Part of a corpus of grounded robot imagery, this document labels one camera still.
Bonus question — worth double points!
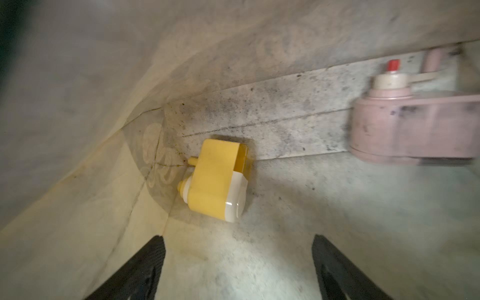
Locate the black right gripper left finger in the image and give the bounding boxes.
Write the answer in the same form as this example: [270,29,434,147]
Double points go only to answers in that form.
[87,236,166,300]

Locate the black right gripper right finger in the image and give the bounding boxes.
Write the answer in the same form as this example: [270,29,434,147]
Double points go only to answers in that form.
[311,234,391,300]

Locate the canvas tote bag green handles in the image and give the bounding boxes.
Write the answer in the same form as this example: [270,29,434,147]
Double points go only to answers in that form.
[1,1,480,300]

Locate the bright yellow sharpener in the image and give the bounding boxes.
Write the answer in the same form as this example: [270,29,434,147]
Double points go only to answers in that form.
[177,139,252,223]

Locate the pale pink sharpener in bag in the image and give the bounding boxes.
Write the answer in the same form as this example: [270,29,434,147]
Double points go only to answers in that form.
[349,48,480,165]

